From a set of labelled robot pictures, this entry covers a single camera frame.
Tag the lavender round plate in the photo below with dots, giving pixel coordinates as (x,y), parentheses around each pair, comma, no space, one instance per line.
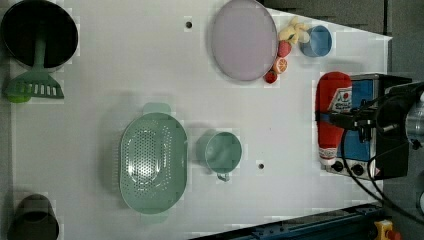
(244,40)

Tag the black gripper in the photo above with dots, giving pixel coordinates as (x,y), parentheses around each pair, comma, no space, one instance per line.
(387,113)

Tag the red plush ketchup bottle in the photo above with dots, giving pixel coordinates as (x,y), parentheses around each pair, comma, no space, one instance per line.
(333,95)

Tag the orange slice toy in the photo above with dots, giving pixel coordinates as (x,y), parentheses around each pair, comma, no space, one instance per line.
(280,65)

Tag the black round pan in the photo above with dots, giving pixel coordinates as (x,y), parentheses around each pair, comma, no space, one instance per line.
(21,25)

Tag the green oval strainer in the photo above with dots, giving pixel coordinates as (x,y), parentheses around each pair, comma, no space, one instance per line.
(153,156)

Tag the green slotted spatula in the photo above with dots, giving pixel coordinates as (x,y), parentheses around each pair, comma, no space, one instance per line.
(36,82)

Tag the blue metal rail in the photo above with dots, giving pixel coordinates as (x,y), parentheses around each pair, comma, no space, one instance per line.
(353,223)

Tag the yellow red emergency button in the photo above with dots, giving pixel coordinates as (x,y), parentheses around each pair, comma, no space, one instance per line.
(385,231)

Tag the dark grey cup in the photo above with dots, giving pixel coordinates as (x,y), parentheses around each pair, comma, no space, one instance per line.
(34,219)

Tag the green measuring cup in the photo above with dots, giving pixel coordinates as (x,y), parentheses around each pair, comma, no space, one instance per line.
(220,152)

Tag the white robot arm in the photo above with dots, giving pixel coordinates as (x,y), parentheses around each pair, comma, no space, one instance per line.
(414,124)

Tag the blue cup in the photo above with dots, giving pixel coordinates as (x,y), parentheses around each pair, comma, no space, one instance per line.
(319,44)

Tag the yellow plush banana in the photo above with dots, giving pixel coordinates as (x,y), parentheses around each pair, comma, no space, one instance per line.
(295,32)

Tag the silver toaster oven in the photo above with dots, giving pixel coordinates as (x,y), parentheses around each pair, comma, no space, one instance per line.
(378,158)

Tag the red plush strawberry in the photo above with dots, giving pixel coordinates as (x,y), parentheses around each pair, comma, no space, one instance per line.
(284,49)

